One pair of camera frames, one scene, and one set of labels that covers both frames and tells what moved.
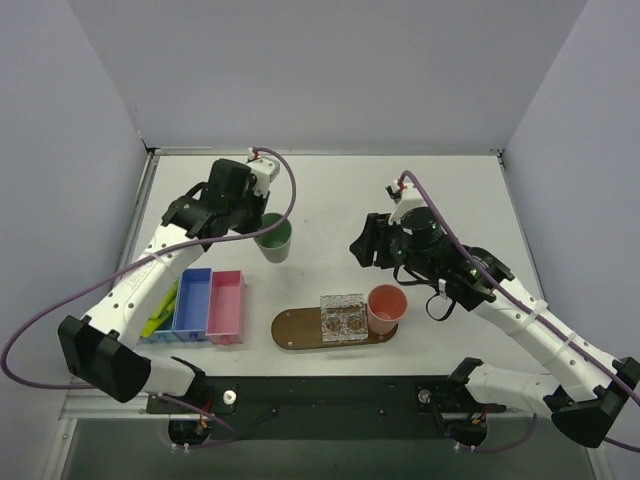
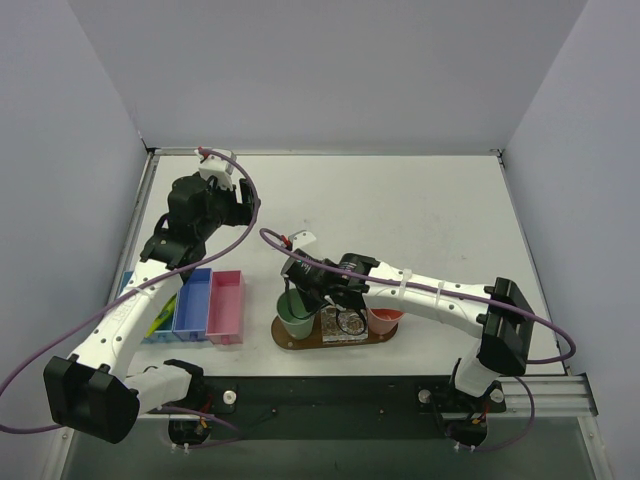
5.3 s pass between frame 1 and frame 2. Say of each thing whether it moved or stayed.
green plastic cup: moved
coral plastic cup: stayed
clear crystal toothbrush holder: stayed
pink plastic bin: stayed
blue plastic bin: stayed
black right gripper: moved
